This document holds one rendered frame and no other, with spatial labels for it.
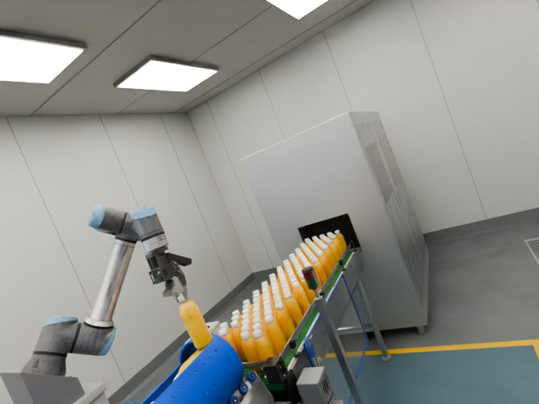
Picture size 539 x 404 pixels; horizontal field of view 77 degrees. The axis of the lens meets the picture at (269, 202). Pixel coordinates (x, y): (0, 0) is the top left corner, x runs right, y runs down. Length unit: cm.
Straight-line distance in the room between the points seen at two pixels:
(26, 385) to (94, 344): 31
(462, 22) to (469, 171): 183
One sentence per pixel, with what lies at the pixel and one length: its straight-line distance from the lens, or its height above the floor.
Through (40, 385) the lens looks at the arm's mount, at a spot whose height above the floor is 126.
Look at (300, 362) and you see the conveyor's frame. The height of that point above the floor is 87.
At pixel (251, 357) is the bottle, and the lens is 175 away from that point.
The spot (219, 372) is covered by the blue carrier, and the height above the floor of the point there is 113.
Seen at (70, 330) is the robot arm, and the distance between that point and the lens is 208.
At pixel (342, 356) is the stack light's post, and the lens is 190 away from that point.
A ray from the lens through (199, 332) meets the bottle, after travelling 137.
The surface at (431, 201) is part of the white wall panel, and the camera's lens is 528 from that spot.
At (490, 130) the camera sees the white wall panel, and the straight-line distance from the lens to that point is 516.
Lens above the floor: 176
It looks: 4 degrees down
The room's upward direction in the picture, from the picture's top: 22 degrees counter-clockwise
